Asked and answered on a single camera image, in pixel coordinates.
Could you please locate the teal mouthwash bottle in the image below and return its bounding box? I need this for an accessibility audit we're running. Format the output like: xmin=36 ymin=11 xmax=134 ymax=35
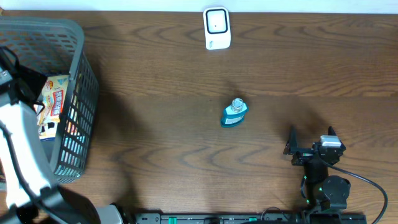
xmin=220 ymin=98 xmax=248 ymax=128

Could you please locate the white barcode scanner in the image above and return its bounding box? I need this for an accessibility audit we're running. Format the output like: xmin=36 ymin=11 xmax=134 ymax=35
xmin=203 ymin=6 xmax=231 ymax=50

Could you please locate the black left camera cable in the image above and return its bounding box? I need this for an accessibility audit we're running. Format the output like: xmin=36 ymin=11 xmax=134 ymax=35
xmin=0 ymin=121 xmax=35 ymax=200

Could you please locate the black right camera cable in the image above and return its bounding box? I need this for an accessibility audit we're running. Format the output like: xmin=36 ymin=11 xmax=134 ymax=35
xmin=317 ymin=152 xmax=389 ymax=224

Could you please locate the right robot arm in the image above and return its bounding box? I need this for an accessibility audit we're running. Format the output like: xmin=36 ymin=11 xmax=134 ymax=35
xmin=284 ymin=127 xmax=351 ymax=223

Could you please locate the black mounting rail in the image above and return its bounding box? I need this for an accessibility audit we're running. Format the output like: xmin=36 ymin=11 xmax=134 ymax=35
xmin=134 ymin=213 xmax=367 ymax=224

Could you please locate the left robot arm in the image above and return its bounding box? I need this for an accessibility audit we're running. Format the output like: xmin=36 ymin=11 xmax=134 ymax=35
xmin=1 ymin=47 xmax=102 ymax=223

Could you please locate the yellow snack bag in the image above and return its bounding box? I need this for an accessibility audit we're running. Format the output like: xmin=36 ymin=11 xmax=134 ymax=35
xmin=34 ymin=75 xmax=70 ymax=141

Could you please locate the grey plastic shopping basket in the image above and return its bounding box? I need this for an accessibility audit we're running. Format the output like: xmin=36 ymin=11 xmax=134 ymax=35
xmin=1 ymin=16 xmax=99 ymax=184

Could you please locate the black camera cable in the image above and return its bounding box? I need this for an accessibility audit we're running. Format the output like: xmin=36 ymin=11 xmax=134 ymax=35
xmin=0 ymin=121 xmax=35 ymax=200
xmin=317 ymin=152 xmax=389 ymax=224

